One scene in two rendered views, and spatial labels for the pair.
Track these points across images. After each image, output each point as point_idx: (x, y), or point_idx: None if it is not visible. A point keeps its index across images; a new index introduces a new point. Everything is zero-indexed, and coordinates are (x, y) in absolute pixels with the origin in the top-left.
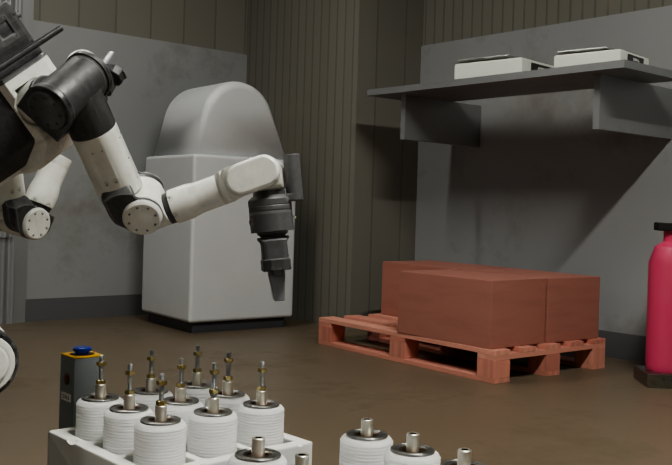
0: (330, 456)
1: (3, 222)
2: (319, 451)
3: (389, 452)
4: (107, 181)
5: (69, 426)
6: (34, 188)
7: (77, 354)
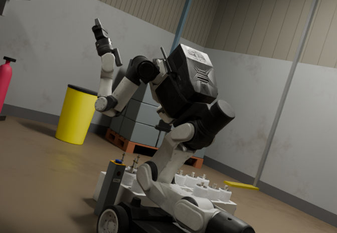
0: (67, 177)
1: (111, 110)
2: (59, 176)
3: (193, 178)
4: None
5: (116, 191)
6: (111, 92)
7: (120, 163)
